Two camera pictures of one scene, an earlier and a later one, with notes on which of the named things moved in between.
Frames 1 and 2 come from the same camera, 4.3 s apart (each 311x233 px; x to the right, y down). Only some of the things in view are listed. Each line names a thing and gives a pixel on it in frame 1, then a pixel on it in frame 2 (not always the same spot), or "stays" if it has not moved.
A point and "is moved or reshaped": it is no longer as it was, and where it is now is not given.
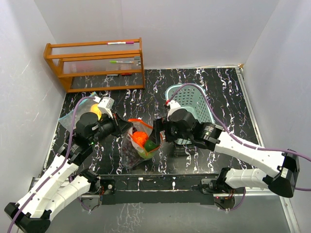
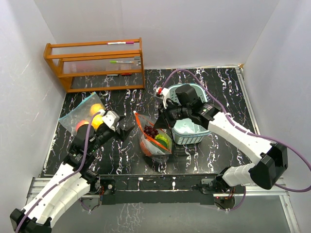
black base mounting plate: x=158 y=189 stays
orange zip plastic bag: x=136 y=146 is moved or reshaped
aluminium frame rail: x=285 y=201 stays
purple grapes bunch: x=129 y=155 → x=152 y=132
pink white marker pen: x=120 y=42 stays
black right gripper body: x=171 y=133 → x=177 y=112
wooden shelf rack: x=98 y=66 stays
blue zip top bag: x=84 y=106 stays
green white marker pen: x=115 y=61 stays
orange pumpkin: x=141 y=137 → x=145 y=149
